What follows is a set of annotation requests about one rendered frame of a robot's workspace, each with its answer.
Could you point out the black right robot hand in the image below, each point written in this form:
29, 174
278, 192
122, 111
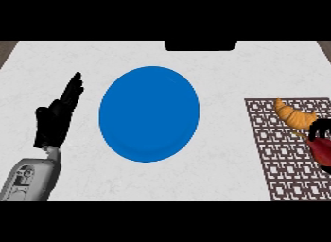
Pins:
329, 127

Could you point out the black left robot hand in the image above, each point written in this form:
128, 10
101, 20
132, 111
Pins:
55, 119

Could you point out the red pear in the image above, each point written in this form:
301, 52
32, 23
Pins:
329, 152

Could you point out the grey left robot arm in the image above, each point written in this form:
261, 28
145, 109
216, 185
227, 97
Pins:
33, 179

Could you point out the brown patterned placemat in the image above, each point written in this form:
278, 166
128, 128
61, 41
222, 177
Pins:
289, 164

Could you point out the blue plate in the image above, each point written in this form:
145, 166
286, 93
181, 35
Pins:
150, 114

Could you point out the golden croissant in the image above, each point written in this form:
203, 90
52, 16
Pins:
296, 117

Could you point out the black appliance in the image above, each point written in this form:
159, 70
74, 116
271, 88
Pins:
200, 45

